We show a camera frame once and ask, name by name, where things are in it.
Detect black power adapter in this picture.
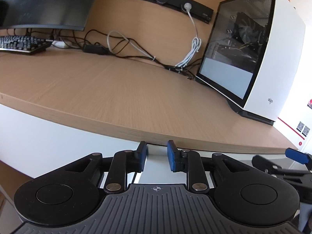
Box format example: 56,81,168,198
82,44,109,56

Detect white power cable with plug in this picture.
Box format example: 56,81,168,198
174,3,203,68

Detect white box with QR codes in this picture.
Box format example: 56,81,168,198
276,98,311,154

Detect black keyboard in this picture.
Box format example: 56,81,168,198
0,35,53,55

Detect grey looped cable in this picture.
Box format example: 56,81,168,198
107,30,157,61

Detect white adapter on desk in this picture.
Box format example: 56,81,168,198
52,40,70,49

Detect black computer monitor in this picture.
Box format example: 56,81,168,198
1,0,95,31

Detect black tangled cables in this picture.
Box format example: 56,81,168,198
7,28,199,80

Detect white aigo computer case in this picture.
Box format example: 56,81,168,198
195,0,305,125

